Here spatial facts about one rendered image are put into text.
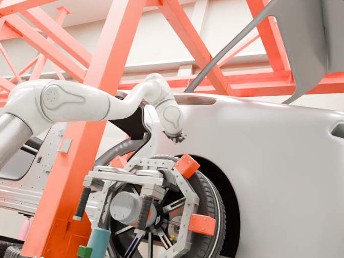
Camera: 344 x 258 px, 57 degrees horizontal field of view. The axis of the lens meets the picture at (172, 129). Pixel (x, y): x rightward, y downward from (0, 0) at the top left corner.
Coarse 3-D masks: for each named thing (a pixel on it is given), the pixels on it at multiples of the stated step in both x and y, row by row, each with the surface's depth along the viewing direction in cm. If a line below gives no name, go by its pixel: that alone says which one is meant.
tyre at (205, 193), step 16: (176, 160) 164; (192, 176) 155; (208, 192) 150; (208, 208) 145; (224, 208) 164; (224, 224) 157; (192, 240) 142; (208, 240) 142; (192, 256) 139; (208, 256) 146
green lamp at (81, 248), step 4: (80, 248) 121; (84, 248) 120; (88, 248) 121; (92, 248) 123; (80, 252) 120; (84, 252) 119; (88, 252) 121; (80, 256) 120; (84, 256) 119; (88, 256) 121
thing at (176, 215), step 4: (180, 208) 204; (172, 212) 206; (176, 212) 205; (180, 212) 203; (172, 216) 205; (176, 216) 204; (180, 216) 198; (172, 220) 199; (176, 220) 197; (180, 220) 196; (168, 224) 204; (168, 228) 198; (172, 228) 196; (168, 232) 196; (172, 232) 195; (168, 236) 200; (176, 236) 193; (172, 240) 198; (176, 240) 192; (168, 244) 198
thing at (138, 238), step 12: (132, 192) 180; (168, 192) 162; (156, 204) 164; (180, 204) 155; (168, 216) 160; (108, 228) 166; (120, 228) 174; (132, 228) 163; (156, 228) 155; (120, 240) 169; (132, 240) 179; (168, 240) 150; (120, 252) 160; (132, 252) 156
